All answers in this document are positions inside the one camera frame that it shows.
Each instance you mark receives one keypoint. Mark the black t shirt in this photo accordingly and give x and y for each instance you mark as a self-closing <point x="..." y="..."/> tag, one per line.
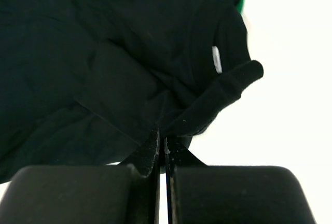
<point x="83" y="82"/>

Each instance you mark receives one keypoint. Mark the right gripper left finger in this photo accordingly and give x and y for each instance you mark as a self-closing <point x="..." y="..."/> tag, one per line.
<point x="124" y="193"/>

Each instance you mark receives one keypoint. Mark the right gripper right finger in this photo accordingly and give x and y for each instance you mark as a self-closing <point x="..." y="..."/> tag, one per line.
<point x="198" y="193"/>

